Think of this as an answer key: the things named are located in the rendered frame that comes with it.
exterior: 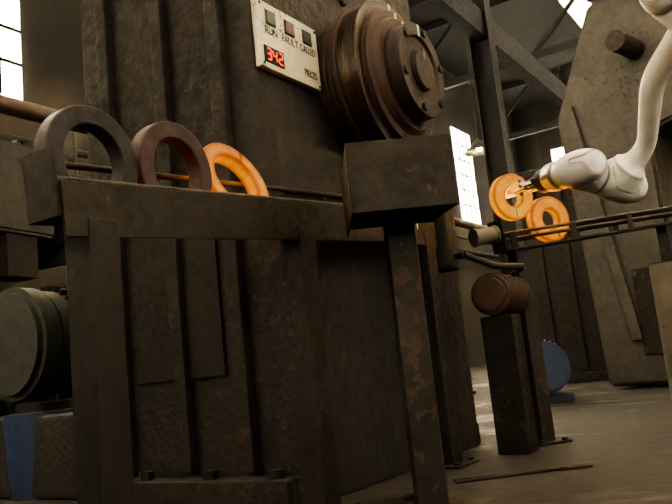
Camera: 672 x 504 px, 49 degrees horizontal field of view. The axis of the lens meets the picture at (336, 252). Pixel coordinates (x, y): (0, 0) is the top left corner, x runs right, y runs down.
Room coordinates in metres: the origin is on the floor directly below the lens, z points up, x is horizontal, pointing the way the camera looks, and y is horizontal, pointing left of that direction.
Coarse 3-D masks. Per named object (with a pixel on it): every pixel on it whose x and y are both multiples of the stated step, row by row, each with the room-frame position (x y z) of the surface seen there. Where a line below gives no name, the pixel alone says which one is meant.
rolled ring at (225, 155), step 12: (216, 144) 1.49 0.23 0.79; (216, 156) 1.47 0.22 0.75; (228, 156) 1.51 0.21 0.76; (240, 156) 1.54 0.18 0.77; (228, 168) 1.54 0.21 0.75; (240, 168) 1.54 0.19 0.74; (252, 168) 1.55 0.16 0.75; (216, 180) 1.43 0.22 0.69; (252, 180) 1.54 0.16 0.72; (252, 192) 1.54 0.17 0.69; (264, 192) 1.55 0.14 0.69
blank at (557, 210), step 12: (540, 204) 2.42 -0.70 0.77; (552, 204) 2.44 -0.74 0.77; (528, 216) 2.42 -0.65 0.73; (540, 216) 2.42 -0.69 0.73; (552, 216) 2.47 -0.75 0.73; (564, 216) 2.45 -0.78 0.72; (552, 228) 2.43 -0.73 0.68; (564, 228) 2.45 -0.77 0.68; (540, 240) 2.44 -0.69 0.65; (552, 240) 2.43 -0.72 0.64
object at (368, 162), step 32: (352, 160) 1.36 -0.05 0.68; (384, 160) 1.36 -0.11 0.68; (416, 160) 1.36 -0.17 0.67; (448, 160) 1.36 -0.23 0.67; (352, 192) 1.36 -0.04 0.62; (384, 192) 1.36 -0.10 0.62; (416, 192) 1.36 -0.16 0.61; (448, 192) 1.36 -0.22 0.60; (352, 224) 1.55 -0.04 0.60; (384, 224) 1.51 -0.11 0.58; (416, 256) 1.48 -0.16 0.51; (416, 288) 1.48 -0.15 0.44; (416, 320) 1.48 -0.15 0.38; (416, 352) 1.48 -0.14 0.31; (416, 384) 1.48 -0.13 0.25; (416, 416) 1.48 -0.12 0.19; (416, 448) 1.48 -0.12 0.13; (416, 480) 1.48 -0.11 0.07
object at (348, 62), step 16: (368, 0) 1.95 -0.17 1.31; (352, 16) 1.92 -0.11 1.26; (400, 16) 2.12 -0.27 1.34; (352, 32) 1.87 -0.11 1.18; (336, 48) 1.90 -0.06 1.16; (352, 48) 1.86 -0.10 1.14; (352, 64) 1.88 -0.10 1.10; (352, 80) 1.89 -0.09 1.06; (352, 96) 1.91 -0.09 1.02; (368, 96) 1.90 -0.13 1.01; (352, 112) 1.93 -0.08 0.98; (368, 112) 1.90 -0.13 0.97; (368, 128) 1.96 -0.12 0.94; (384, 128) 1.96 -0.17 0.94; (432, 128) 2.23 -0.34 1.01
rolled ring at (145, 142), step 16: (144, 128) 1.27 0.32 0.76; (160, 128) 1.27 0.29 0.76; (176, 128) 1.31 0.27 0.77; (144, 144) 1.24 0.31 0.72; (176, 144) 1.33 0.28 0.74; (192, 144) 1.34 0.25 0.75; (144, 160) 1.24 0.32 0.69; (192, 160) 1.36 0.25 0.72; (144, 176) 1.24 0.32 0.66; (192, 176) 1.37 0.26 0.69; (208, 176) 1.38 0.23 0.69
